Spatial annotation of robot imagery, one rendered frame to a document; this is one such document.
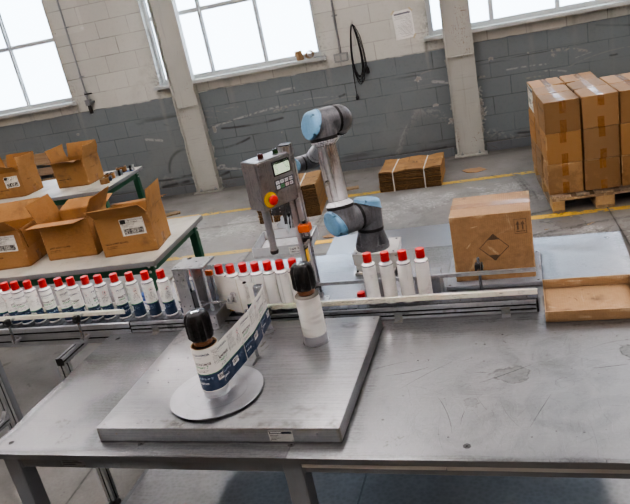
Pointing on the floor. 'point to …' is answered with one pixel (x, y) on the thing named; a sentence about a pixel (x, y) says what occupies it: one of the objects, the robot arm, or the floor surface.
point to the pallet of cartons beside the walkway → (591, 137)
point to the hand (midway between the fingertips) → (289, 231)
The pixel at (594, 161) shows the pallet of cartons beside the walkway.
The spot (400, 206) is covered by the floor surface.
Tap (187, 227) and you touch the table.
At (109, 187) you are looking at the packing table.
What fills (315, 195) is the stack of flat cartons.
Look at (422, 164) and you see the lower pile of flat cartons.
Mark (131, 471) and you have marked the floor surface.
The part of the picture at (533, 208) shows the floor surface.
